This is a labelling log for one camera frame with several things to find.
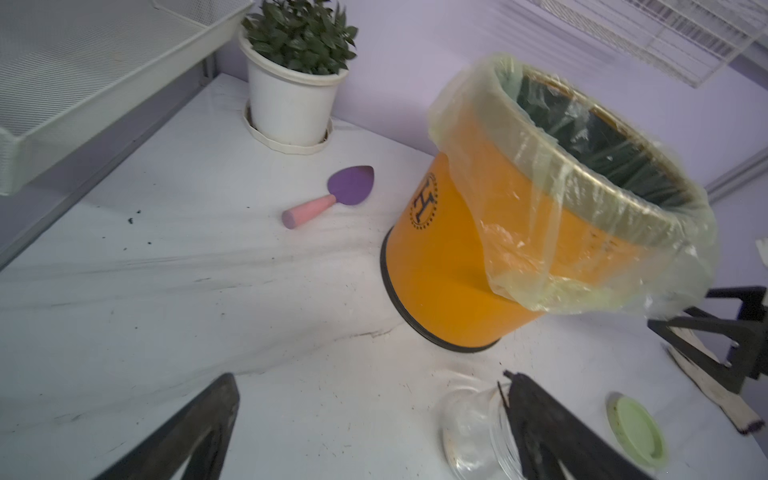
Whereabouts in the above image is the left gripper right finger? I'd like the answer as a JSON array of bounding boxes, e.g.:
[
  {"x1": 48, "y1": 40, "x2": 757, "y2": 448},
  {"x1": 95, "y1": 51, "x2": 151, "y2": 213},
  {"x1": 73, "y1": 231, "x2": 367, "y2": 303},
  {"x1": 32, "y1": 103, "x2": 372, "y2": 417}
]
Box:
[{"x1": 499, "y1": 370, "x2": 648, "y2": 479}]

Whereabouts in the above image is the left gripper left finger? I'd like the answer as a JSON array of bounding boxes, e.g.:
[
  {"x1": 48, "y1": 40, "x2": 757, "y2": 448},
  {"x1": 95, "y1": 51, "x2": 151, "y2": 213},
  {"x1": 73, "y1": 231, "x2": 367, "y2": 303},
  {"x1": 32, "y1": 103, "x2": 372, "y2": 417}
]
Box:
[{"x1": 97, "y1": 373, "x2": 240, "y2": 479}]

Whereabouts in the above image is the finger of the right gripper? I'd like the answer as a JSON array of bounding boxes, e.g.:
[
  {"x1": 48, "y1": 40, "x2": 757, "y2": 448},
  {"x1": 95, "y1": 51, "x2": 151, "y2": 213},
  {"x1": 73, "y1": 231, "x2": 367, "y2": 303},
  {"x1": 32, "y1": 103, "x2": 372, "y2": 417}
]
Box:
[
  {"x1": 647, "y1": 316, "x2": 767, "y2": 394},
  {"x1": 706, "y1": 286, "x2": 767, "y2": 321}
]

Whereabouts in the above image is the glass oatmeal jar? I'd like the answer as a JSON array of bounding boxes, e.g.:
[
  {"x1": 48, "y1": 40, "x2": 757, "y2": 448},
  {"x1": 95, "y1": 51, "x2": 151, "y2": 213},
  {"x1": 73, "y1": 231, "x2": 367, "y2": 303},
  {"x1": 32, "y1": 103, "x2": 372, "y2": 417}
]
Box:
[{"x1": 440, "y1": 387, "x2": 523, "y2": 479}]

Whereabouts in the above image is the green jar lid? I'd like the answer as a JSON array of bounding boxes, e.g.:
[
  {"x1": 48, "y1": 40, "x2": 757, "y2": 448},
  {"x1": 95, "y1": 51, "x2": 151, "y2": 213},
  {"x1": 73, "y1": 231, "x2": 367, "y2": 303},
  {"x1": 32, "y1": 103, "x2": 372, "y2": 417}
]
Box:
[{"x1": 606, "y1": 392, "x2": 668, "y2": 469}]

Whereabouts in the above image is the white work glove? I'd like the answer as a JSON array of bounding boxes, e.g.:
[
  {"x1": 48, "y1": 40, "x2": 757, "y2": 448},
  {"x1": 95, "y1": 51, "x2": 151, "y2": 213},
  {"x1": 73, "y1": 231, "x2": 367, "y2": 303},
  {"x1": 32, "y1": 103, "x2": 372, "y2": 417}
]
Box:
[{"x1": 666, "y1": 346, "x2": 766, "y2": 436}]

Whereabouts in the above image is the orange trash bin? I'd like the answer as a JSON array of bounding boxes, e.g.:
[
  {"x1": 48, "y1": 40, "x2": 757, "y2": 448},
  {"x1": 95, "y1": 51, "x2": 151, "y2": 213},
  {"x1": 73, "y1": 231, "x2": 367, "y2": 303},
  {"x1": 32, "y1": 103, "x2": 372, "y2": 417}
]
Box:
[{"x1": 379, "y1": 71, "x2": 691, "y2": 354}]

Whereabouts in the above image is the lower white mesh shelf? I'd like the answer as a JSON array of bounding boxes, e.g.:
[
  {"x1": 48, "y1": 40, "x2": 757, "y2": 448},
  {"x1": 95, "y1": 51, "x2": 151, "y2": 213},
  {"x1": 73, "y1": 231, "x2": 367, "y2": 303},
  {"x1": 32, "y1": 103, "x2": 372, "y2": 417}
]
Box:
[{"x1": 1, "y1": 1, "x2": 253, "y2": 196}]

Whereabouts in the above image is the potted green plant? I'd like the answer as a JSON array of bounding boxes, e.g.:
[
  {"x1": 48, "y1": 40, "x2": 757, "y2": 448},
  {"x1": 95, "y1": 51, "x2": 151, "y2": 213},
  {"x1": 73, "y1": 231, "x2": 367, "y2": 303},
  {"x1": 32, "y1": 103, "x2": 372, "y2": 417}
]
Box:
[{"x1": 237, "y1": 1, "x2": 358, "y2": 155}]

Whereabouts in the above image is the white wire wall basket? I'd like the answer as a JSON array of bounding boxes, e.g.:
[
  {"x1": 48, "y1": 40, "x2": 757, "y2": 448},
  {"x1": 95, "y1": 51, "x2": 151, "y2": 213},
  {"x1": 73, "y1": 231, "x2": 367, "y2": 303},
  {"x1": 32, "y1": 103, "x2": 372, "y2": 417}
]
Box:
[{"x1": 532, "y1": 0, "x2": 767, "y2": 87}]

